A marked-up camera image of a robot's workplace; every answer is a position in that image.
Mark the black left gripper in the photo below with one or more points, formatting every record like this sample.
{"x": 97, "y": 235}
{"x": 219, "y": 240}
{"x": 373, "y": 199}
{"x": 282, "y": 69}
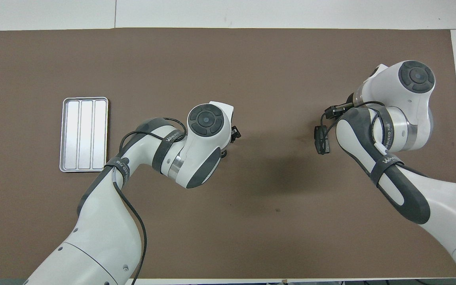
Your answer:
{"x": 235, "y": 134}

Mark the silver metal tray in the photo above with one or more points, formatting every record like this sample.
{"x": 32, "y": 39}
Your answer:
{"x": 84, "y": 134}

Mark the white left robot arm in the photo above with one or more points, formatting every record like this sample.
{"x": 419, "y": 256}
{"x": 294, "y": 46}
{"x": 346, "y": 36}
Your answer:
{"x": 105, "y": 237}

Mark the brown table mat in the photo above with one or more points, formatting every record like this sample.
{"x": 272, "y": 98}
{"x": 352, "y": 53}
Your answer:
{"x": 251, "y": 217}

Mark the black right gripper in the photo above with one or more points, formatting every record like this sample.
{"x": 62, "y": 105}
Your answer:
{"x": 335, "y": 111}

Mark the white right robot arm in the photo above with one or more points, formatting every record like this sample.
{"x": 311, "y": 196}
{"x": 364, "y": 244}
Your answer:
{"x": 406, "y": 118}

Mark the short dark brake pad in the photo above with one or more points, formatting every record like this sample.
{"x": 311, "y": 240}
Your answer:
{"x": 325, "y": 147}

